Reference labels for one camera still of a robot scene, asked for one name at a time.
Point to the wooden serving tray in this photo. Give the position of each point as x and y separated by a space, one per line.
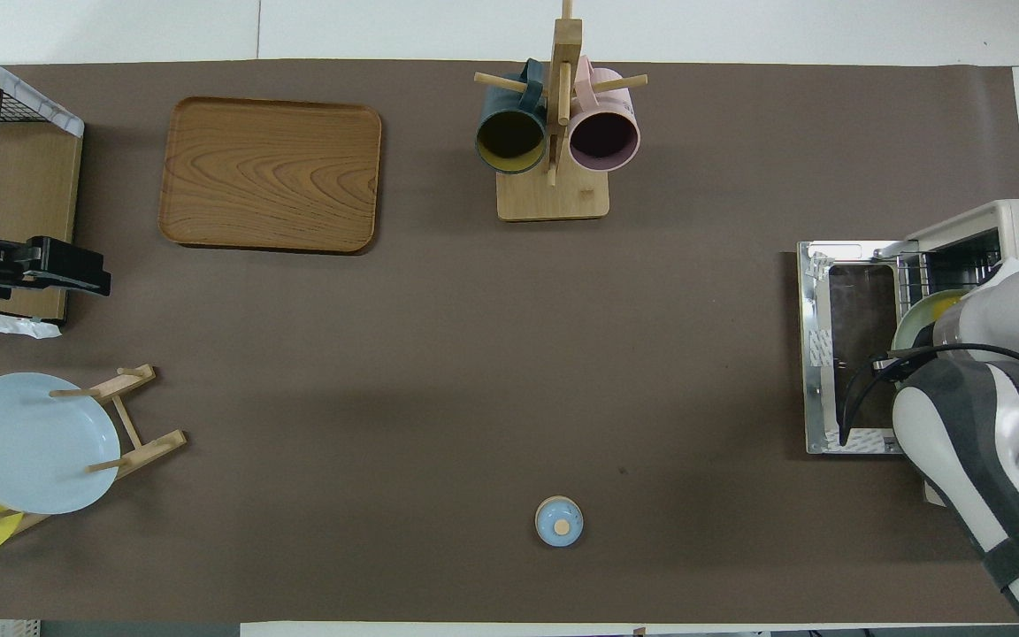
271 172

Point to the light blue plate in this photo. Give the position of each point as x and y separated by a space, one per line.
32 442

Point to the pink mug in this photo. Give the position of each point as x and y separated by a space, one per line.
603 137

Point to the white checked cloth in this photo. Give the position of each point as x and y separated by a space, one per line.
32 97

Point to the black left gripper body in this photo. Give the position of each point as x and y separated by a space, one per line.
10 265

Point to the small blue lidded jar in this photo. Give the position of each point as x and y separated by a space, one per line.
558 522

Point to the dark blue mug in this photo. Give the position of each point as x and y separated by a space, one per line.
509 134

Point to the brown table mat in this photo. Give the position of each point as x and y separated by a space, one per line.
474 354

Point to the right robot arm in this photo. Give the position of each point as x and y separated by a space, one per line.
952 425

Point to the yellow corn cob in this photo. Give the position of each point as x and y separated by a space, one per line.
950 308

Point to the wooden plate rack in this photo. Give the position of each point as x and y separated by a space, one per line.
154 447

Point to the wooden mug tree stand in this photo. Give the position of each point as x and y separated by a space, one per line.
554 199

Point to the light green plate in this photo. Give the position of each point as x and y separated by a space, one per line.
912 323

